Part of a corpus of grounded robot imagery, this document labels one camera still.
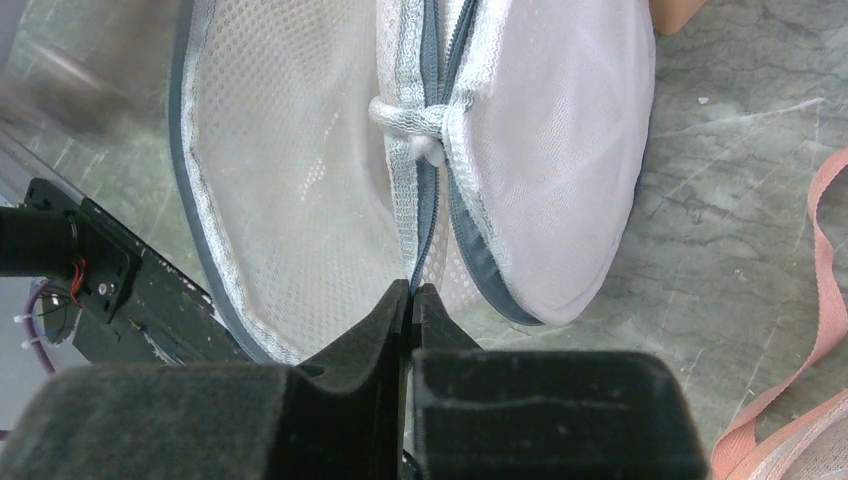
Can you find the white mesh laundry bag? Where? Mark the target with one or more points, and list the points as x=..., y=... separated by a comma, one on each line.
x=324, y=149

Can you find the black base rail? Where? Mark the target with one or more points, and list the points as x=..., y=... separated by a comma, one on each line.
x=133, y=306

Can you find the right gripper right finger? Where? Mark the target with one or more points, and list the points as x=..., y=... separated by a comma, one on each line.
x=543, y=414

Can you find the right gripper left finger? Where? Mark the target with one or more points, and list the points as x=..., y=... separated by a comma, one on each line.
x=336, y=416

